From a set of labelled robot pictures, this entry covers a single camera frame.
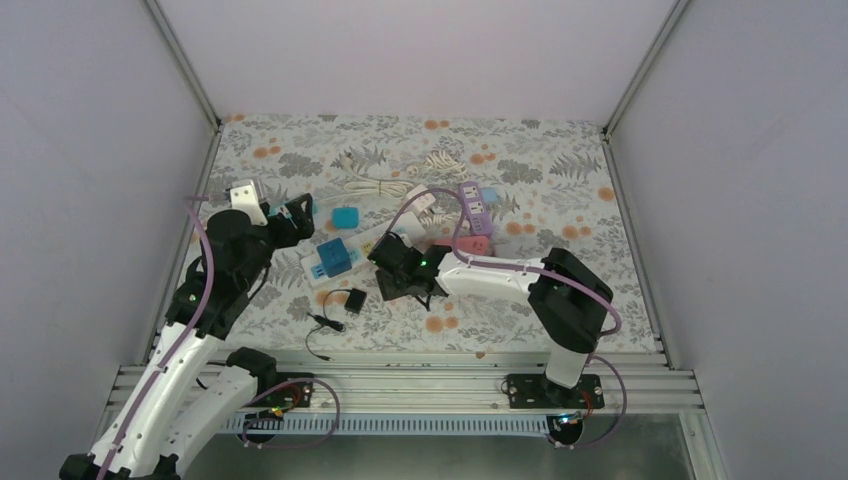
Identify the blue cube socket adapter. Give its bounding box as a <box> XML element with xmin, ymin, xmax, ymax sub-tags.
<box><xmin>316</xmin><ymin>238</ymin><xmax>353</xmax><ymax>278</ymax></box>

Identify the white tiger cube socket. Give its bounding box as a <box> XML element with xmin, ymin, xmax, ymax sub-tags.
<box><xmin>404</xmin><ymin>185</ymin><xmax>436</xmax><ymax>217</ymax></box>

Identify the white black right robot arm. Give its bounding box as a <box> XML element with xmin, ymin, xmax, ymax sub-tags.
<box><xmin>368</xmin><ymin>233</ymin><xmax>614</xmax><ymax>407</ymax></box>

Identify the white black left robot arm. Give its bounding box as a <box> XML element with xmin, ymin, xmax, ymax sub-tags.
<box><xmin>59</xmin><ymin>187</ymin><xmax>315</xmax><ymax>479</ymax></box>

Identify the cyan flat plug adapter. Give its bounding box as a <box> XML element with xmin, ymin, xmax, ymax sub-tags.
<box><xmin>331</xmin><ymin>207</ymin><xmax>360</xmax><ymax>230</ymax></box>

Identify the teal power strip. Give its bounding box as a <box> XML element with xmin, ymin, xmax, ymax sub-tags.
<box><xmin>266</xmin><ymin>194</ymin><xmax>319</xmax><ymax>218</ymax></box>

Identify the white long power strip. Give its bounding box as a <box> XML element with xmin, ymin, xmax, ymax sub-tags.
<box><xmin>301</xmin><ymin>213</ymin><xmax>426</xmax><ymax>287</ymax></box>

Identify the pink power strip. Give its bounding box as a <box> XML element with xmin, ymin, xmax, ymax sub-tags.
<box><xmin>433</xmin><ymin>235</ymin><xmax>490</xmax><ymax>256</ymax></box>

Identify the purple power strip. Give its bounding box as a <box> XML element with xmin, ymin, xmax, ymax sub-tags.
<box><xmin>458</xmin><ymin>181</ymin><xmax>494</xmax><ymax>238</ymax></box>

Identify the floral patterned table mat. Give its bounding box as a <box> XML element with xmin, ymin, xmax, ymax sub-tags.
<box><xmin>207</xmin><ymin>114</ymin><xmax>656</xmax><ymax>353</ymax></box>

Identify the black small charger with cable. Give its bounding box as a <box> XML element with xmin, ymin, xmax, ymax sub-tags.
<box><xmin>304</xmin><ymin>288</ymin><xmax>368</xmax><ymax>362</ymax></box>

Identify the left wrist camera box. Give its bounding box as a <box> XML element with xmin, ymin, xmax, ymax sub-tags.
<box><xmin>227</xmin><ymin>179</ymin><xmax>268</xmax><ymax>226</ymax></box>

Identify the white coiled power cable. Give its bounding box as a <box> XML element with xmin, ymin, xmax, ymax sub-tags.
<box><xmin>317</xmin><ymin>150</ymin><xmax>415</xmax><ymax>208</ymax></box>

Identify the white braided cable bundle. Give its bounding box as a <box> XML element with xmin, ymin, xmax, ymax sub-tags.
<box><xmin>405</xmin><ymin>149</ymin><xmax>470</xmax><ymax>180</ymax></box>

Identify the aluminium corner frame rail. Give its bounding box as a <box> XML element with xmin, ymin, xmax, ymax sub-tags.
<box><xmin>141</xmin><ymin>0</ymin><xmax>222</xmax><ymax>131</ymax></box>

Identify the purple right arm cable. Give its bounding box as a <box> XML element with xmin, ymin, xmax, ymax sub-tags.
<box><xmin>387</xmin><ymin>188</ymin><xmax>629</xmax><ymax>452</ymax></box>

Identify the aluminium front rail base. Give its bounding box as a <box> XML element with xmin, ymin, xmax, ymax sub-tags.
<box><xmin>105</xmin><ymin>351</ymin><xmax>705</xmax><ymax>435</ymax></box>

